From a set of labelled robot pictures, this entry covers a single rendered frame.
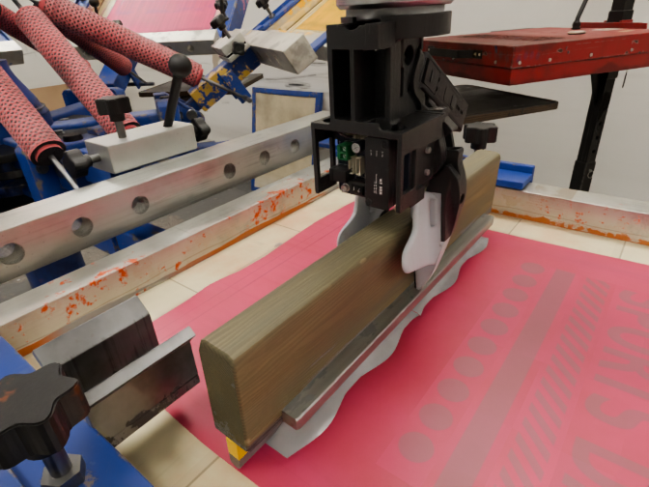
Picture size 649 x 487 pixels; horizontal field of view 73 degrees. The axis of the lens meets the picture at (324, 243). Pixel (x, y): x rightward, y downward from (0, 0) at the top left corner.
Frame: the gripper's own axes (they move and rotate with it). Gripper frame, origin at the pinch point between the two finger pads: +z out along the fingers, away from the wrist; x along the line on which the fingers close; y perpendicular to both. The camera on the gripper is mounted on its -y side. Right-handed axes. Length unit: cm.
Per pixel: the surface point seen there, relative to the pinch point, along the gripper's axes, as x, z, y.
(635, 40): 3, -8, -121
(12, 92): -61, -12, 6
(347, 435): 4.0, 4.8, 14.4
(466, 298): 4.6, 4.8, -4.9
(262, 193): -25.3, 1.1, -7.6
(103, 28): -74, -19, -17
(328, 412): 1.9, 4.6, 13.7
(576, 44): -8, -9, -102
